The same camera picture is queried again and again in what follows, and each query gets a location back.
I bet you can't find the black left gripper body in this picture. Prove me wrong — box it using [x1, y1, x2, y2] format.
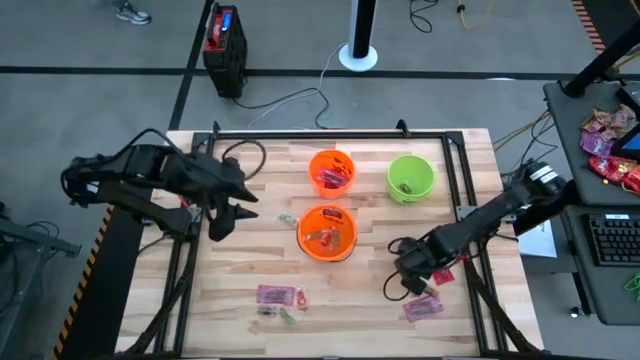
[166, 151, 247, 243]

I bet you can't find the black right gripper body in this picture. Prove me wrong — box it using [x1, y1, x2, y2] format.
[391, 234, 444, 279]

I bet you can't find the red candy clear wrapper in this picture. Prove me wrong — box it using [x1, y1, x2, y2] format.
[317, 227, 343, 250]

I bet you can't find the pink candy packet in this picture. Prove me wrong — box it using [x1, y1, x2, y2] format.
[255, 283, 297, 307]
[402, 294, 445, 324]

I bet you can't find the large orange halloween bucket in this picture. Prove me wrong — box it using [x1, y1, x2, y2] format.
[296, 203, 359, 263]

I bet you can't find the small orange halloween bucket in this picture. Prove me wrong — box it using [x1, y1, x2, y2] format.
[307, 148, 357, 200]

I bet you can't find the green halloween bucket black face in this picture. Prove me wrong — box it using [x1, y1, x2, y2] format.
[385, 153, 437, 205]

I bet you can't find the red translucent candy packet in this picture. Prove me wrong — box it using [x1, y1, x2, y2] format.
[314, 167, 351, 190]

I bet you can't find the purple candy packet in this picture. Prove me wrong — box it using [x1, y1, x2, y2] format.
[579, 130, 616, 159]

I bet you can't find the white paper sheet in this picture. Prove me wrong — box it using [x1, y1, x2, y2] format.
[517, 218, 559, 259]

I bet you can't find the black red equipment box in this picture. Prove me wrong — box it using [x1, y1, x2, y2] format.
[201, 1, 249, 99]

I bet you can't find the black yellow hazard striped base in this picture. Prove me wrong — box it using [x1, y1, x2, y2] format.
[51, 205, 146, 360]

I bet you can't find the person's shoe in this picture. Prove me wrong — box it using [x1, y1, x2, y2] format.
[115, 1, 153, 26]

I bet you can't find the black side desk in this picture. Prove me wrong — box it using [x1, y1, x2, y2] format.
[543, 79, 640, 327]

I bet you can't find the black keyboard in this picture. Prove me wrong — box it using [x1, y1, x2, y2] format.
[588, 213, 640, 268]

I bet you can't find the black pole white base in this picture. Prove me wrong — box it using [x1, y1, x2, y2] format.
[338, 0, 379, 73]

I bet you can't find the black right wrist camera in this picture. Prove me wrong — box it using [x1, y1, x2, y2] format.
[402, 274, 430, 297]

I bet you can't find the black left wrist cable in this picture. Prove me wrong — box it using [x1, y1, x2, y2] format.
[219, 139, 268, 182]

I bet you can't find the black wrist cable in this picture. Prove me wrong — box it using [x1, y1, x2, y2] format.
[219, 139, 268, 182]
[382, 238, 419, 303]

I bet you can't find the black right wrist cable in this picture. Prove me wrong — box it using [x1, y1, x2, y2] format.
[382, 238, 419, 303]

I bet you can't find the black aluminium table frame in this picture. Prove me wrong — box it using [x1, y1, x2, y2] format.
[152, 119, 544, 360]

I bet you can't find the white floor cable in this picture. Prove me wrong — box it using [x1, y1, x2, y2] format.
[248, 42, 347, 129]

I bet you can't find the black coiled floor cable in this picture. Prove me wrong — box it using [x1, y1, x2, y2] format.
[408, 0, 440, 35]

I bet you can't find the yellow floor cable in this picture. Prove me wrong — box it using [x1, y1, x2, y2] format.
[456, 0, 495, 32]

